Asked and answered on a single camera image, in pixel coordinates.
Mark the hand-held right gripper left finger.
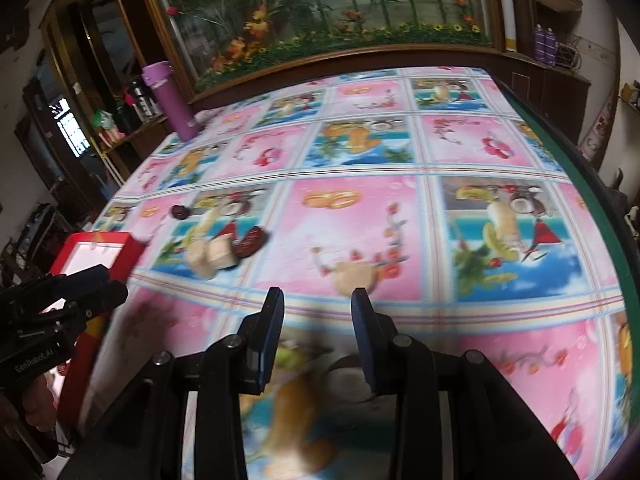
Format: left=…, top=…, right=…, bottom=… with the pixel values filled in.
left=90, top=286, right=286, bottom=480

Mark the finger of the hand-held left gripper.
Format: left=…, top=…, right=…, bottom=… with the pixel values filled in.
left=65, top=280, right=129, bottom=322
left=47, top=264, right=110, bottom=297

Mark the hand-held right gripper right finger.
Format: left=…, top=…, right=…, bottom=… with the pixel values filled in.
left=350, top=287, right=576, bottom=480

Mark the red box with white inside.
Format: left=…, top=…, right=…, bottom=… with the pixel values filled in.
left=50, top=231, right=147, bottom=426

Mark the pale sugarcane piece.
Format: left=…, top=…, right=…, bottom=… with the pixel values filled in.
left=334, top=260, right=378, bottom=295
left=207, top=237, right=237, bottom=270
left=186, top=242, right=217, bottom=281

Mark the barred window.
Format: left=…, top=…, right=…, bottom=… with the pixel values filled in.
left=52, top=100, right=93, bottom=158

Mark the black kettle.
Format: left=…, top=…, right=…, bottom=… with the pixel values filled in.
left=122, top=77, right=161, bottom=121

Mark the purple thermos flask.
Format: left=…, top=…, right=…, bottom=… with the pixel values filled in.
left=141, top=60, right=201, bottom=142

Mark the pink fruit-print tablecloth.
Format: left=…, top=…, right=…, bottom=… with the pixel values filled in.
left=92, top=66, right=628, bottom=480

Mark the green-rimmed table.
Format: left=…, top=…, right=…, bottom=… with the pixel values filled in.
left=492, top=72, right=640, bottom=321

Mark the dark wooden cabinet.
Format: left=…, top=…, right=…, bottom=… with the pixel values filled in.
left=492, top=0, right=593, bottom=146

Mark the wooden framed flower display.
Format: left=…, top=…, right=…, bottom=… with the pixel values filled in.
left=107, top=0, right=531, bottom=106

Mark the wire basket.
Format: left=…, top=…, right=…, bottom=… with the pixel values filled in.
left=556, top=42, right=583, bottom=70

